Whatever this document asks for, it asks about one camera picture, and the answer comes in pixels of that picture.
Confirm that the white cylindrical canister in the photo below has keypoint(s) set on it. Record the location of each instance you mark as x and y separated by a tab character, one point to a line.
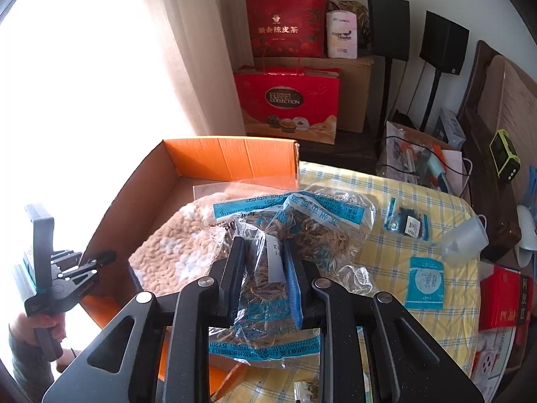
342	34

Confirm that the clear bag of cables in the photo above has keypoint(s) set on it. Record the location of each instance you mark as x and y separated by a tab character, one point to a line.
412	157

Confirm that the black speaker on stand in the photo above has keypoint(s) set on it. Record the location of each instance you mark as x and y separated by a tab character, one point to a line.
444	46
390	30

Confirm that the teal square packet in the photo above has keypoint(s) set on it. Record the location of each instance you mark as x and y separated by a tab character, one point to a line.
426	284

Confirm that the orange-lined cardboard box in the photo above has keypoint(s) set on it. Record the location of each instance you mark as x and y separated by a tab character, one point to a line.
161	184

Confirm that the bag of dried noodles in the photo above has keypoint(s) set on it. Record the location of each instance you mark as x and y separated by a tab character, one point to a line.
323	227

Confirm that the red book box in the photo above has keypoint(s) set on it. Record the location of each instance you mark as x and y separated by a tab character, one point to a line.
506	300

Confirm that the small bag with black item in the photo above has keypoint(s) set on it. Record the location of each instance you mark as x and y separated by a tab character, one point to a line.
407	221

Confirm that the red tea gift bag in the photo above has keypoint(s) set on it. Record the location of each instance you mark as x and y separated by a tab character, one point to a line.
287	28

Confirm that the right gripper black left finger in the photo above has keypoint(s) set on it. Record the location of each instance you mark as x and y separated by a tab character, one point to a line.
122	363

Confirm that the red Ferrero gift box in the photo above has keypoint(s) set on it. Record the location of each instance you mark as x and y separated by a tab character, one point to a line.
299	103

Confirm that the translucent plastic measuring cup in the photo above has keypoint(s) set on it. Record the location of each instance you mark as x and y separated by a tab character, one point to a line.
464	242

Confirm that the yellow plaid tablecloth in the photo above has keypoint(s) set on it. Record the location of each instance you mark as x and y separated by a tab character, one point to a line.
387	257

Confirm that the green digital clock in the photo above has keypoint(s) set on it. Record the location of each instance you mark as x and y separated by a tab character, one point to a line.
504	156

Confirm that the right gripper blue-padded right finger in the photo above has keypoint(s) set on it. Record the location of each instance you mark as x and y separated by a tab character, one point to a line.
372	348

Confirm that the right black speaker on stand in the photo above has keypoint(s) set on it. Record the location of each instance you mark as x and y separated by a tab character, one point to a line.
444	46

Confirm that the left black speaker on stand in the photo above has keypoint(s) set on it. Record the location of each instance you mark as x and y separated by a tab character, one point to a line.
390	30

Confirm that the brown cardboard box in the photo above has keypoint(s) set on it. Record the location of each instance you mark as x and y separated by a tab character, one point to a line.
355	79

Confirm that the white sheer curtain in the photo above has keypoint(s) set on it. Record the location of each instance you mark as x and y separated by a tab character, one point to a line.
88	87

